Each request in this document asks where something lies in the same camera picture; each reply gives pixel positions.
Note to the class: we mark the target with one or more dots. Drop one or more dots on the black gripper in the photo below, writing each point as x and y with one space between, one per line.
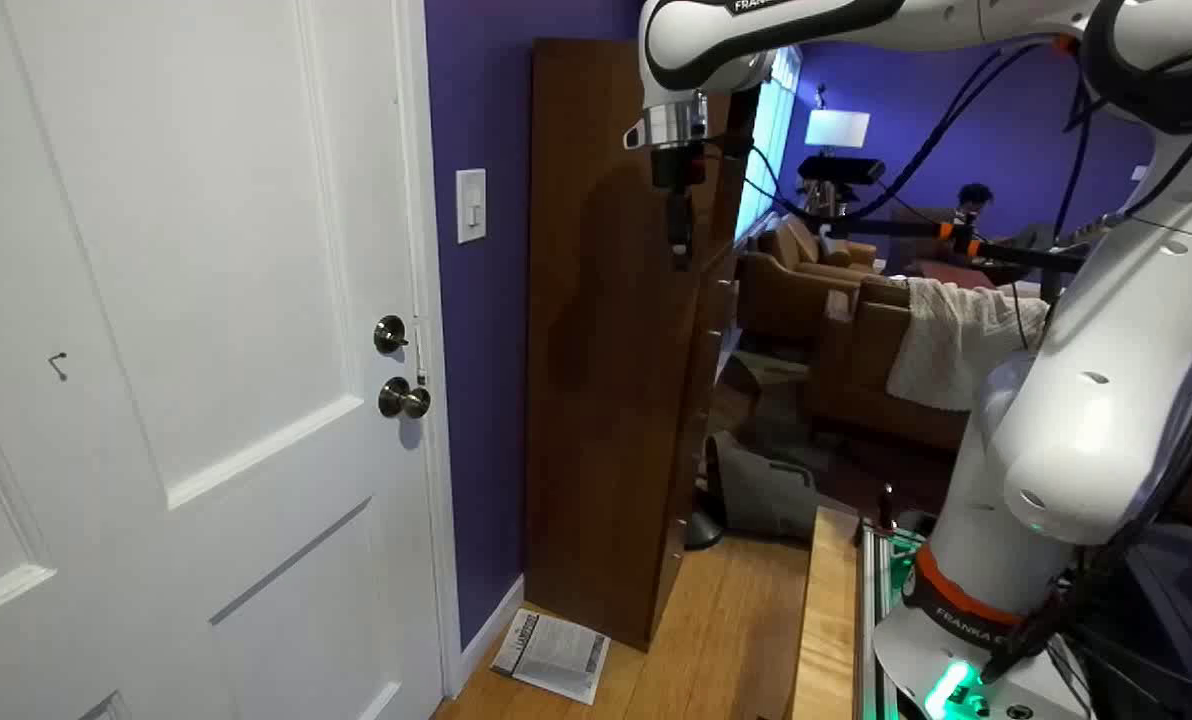
672 178

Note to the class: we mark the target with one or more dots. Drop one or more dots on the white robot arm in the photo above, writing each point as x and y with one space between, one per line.
1070 443

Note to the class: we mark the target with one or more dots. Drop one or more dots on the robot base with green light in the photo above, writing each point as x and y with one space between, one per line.
933 644

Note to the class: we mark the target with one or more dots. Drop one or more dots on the metal door knob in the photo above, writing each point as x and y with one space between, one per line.
407 398

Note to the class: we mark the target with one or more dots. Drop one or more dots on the white cloth on sofa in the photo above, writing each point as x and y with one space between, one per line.
957 339

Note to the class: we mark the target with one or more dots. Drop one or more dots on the grey bag on floor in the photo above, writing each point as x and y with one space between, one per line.
766 499

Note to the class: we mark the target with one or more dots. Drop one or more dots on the brown sofa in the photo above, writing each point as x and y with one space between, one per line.
829 306

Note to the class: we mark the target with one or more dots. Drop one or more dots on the white light switch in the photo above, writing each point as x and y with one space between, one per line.
471 206

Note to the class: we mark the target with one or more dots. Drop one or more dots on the white panel door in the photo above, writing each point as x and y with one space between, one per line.
211 206

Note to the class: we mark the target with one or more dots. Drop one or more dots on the tall brown wooden cabinet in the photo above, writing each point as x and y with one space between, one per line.
619 347

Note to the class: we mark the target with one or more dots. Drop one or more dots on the metal deadbolt lock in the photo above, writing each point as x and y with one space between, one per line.
390 333

